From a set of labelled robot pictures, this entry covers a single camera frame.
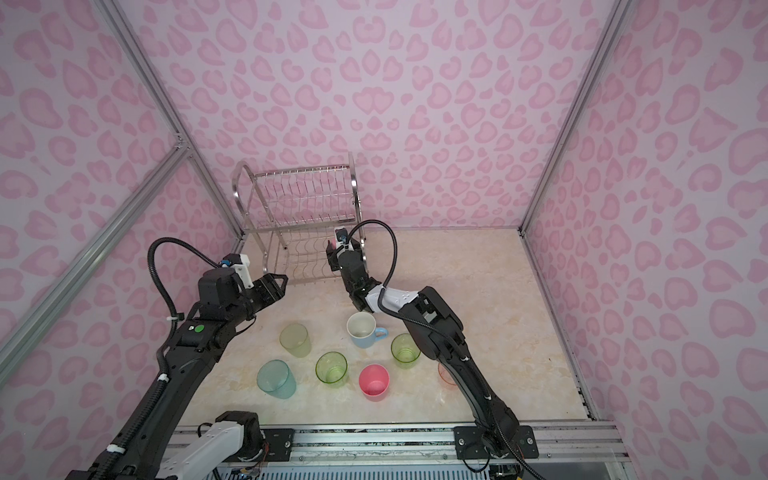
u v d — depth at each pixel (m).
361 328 0.90
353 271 0.75
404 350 0.88
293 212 1.11
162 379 0.45
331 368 0.85
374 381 0.82
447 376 0.64
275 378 0.81
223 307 0.56
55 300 0.56
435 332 0.56
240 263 0.69
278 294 0.69
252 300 0.64
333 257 0.86
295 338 0.93
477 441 0.73
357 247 0.90
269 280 0.68
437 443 0.75
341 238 0.82
